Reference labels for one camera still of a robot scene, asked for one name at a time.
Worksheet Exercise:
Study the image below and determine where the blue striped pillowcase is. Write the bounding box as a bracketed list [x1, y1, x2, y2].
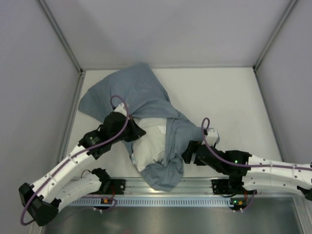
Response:
[78, 63, 203, 192]

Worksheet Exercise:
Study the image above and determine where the right aluminium frame post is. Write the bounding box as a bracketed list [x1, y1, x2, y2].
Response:
[253, 0, 300, 161]

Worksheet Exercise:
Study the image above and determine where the left aluminium frame post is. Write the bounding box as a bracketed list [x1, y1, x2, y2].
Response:
[36, 0, 85, 161]

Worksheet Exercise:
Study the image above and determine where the white pillow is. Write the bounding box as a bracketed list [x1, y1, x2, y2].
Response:
[131, 118, 167, 172]

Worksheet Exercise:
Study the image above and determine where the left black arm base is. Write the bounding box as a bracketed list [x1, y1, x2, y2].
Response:
[99, 179, 126, 195]

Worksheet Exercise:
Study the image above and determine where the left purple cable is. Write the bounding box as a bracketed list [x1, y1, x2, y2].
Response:
[20, 95, 131, 226]

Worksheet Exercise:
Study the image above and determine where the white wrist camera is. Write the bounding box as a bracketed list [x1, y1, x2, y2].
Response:
[114, 103, 127, 117]
[204, 128, 220, 147]

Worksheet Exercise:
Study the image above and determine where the aluminium frame post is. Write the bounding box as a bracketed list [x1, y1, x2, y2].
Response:
[36, 0, 85, 161]
[253, 0, 300, 161]

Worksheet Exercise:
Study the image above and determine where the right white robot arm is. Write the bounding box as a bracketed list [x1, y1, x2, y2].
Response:
[182, 141, 312, 200]

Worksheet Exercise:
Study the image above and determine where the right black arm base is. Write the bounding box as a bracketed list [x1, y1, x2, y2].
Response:
[211, 179, 240, 198]

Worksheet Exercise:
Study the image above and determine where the aluminium mounting rail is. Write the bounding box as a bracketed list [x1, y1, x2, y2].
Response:
[122, 177, 308, 196]

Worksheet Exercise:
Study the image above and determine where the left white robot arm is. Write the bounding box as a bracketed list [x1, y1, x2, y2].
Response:
[19, 111, 146, 227]

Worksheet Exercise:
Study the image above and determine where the slotted grey cable duct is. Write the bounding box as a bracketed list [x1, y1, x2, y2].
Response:
[69, 196, 247, 208]

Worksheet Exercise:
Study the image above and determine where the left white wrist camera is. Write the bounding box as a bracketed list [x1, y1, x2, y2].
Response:
[114, 103, 127, 117]

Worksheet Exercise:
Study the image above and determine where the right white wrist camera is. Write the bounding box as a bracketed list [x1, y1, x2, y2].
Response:
[204, 128, 220, 147]

